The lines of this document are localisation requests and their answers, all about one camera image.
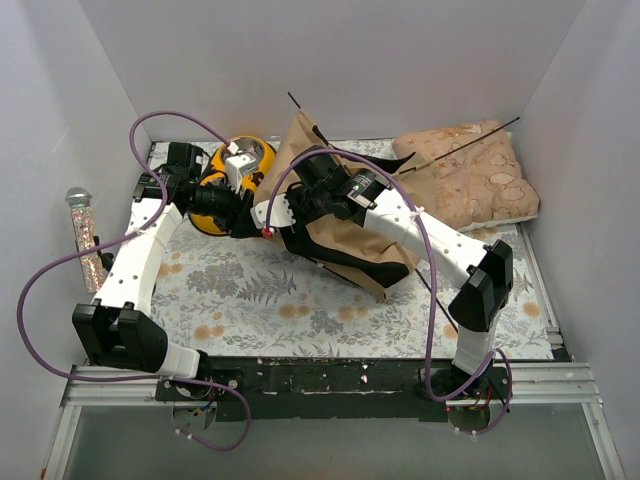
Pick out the beige fabric pet tent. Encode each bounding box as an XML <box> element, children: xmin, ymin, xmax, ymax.
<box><xmin>254</xmin><ymin>110</ymin><xmax>420</xmax><ymax>300</ymax></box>

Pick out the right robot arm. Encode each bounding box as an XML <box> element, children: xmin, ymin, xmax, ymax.
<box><xmin>280</xmin><ymin>147</ymin><xmax>513</xmax><ymax>398</ymax></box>

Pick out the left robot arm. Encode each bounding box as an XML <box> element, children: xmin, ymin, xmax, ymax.
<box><xmin>72</xmin><ymin>136</ymin><xmax>275</xmax><ymax>400</ymax></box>

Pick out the yellow double pet bowl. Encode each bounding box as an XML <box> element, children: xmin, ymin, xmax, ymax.
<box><xmin>188</xmin><ymin>136</ymin><xmax>276</xmax><ymax>239</ymax></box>

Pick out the floral table mat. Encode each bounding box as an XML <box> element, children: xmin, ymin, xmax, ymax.
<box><xmin>119</xmin><ymin>139</ymin><xmax>556</xmax><ymax>361</ymax></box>

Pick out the black microphone stand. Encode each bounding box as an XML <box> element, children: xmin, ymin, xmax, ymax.
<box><xmin>93</xmin><ymin>235</ymin><xmax>115</xmax><ymax>272</ymax></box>

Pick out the glitter toy microphone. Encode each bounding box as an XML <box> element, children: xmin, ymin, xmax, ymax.
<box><xmin>65</xmin><ymin>187</ymin><xmax>106</xmax><ymax>294</ymax></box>

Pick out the beige patterned pillow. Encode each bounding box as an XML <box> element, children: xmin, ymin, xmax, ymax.
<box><xmin>392</xmin><ymin>119</ymin><xmax>540</xmax><ymax>231</ymax></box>

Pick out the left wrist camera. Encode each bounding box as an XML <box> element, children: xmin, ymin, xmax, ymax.
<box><xmin>224</xmin><ymin>152</ymin><xmax>262</xmax><ymax>193</ymax></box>

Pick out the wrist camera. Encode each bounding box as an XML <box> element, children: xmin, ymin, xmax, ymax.
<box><xmin>224</xmin><ymin>152</ymin><xmax>262</xmax><ymax>193</ymax></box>
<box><xmin>250</xmin><ymin>193</ymin><xmax>302</xmax><ymax>239</ymax></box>

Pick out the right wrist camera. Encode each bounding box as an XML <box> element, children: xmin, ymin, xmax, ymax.
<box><xmin>250</xmin><ymin>193</ymin><xmax>302</xmax><ymax>239</ymax></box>

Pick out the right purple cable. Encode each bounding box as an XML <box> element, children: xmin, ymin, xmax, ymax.
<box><xmin>264</xmin><ymin>148</ymin><xmax>514</xmax><ymax>437</ymax></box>

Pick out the purple cable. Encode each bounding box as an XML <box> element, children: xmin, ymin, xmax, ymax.
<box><xmin>17</xmin><ymin>110</ymin><xmax>251</xmax><ymax>452</ymax></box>
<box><xmin>264</xmin><ymin>148</ymin><xmax>514</xmax><ymax>437</ymax></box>

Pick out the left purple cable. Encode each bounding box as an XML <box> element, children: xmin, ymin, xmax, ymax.
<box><xmin>17</xmin><ymin>110</ymin><xmax>251</xmax><ymax>452</ymax></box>

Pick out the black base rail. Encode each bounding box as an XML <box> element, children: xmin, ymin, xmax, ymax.
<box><xmin>154</xmin><ymin>355</ymin><xmax>516</xmax><ymax>424</ymax></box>

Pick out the aluminium frame rail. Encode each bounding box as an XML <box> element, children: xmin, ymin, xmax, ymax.
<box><xmin>42</xmin><ymin>362</ymin><xmax>624</xmax><ymax>479</ymax></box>

